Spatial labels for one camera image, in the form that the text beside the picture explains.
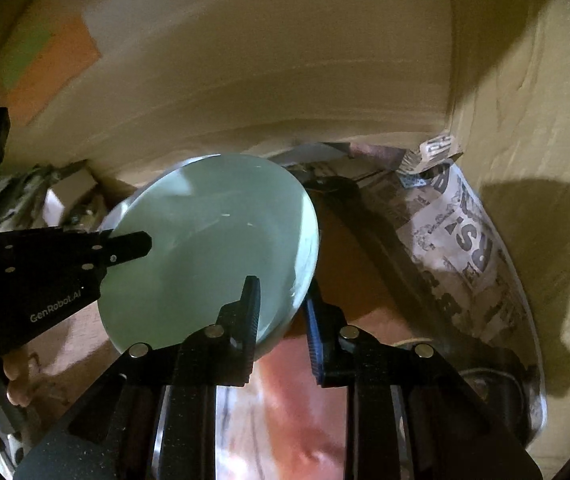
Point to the person's left hand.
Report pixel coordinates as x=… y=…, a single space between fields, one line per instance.
x=17 y=375

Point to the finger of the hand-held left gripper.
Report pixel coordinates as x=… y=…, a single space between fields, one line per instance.
x=130 y=250

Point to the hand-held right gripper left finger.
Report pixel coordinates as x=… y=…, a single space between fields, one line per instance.
x=252 y=320

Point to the small white box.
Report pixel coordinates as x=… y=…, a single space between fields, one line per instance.
x=67 y=195

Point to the mint green bowl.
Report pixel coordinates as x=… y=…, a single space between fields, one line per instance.
x=200 y=260

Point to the printed newspaper sheet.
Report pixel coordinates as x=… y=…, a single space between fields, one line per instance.
x=465 y=260

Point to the orange sticky note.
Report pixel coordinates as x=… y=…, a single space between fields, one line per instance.
x=60 y=65

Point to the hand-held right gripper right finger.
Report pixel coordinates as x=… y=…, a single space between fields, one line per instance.
x=315 y=345

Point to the green sticky note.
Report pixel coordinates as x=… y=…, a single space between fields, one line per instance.
x=25 y=57

